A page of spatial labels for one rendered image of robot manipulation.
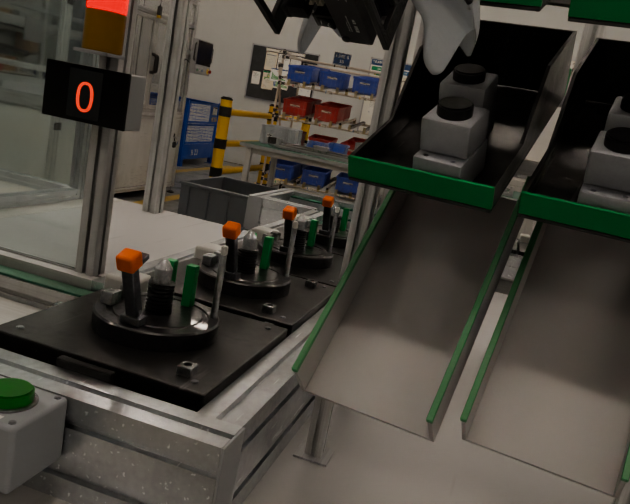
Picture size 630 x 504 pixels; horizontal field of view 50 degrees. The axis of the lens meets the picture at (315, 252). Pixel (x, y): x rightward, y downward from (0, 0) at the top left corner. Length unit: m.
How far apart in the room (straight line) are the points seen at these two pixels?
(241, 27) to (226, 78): 0.88
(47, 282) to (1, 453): 0.42
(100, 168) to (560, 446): 0.66
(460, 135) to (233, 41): 11.61
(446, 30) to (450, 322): 0.32
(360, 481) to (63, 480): 0.31
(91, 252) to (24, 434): 0.42
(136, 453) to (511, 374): 0.34
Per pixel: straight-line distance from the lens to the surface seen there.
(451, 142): 0.58
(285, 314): 0.91
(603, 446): 0.64
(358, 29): 0.37
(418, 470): 0.84
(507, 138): 0.70
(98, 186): 0.97
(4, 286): 1.02
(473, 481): 0.85
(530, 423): 0.64
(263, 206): 1.98
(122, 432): 0.63
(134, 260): 0.69
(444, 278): 0.69
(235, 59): 12.10
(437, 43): 0.42
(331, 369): 0.65
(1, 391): 0.62
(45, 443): 0.64
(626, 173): 0.58
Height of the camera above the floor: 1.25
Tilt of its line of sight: 12 degrees down
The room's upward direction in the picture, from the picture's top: 11 degrees clockwise
